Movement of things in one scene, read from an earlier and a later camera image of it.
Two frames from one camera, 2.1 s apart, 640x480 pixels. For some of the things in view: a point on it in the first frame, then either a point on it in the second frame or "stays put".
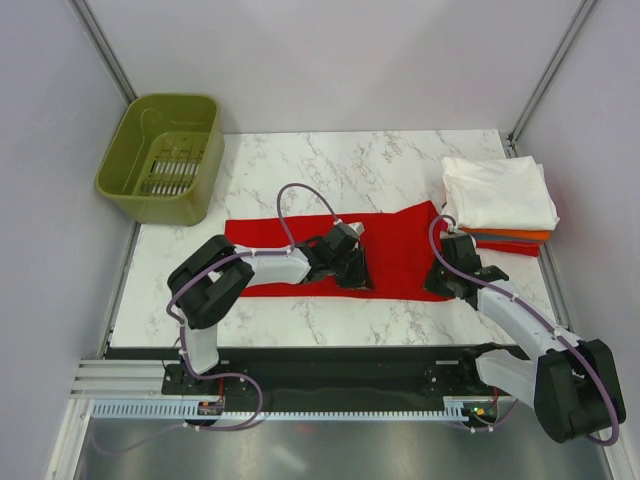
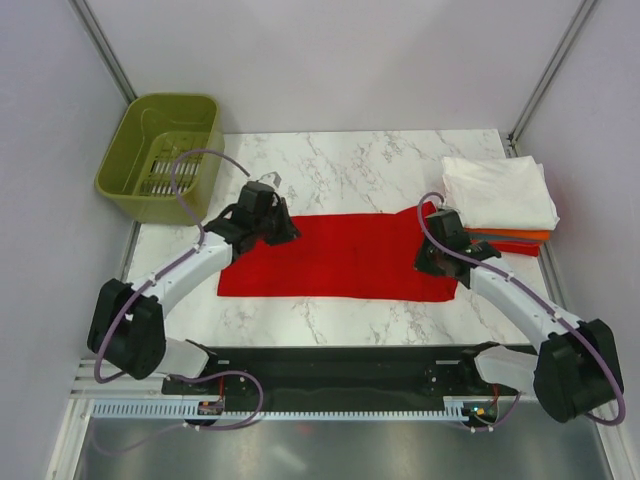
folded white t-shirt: x=509 y=193 stays put
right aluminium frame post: x=546 y=78 stays put
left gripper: x=362 y=281 to x=289 y=232
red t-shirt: x=399 y=247 stays put
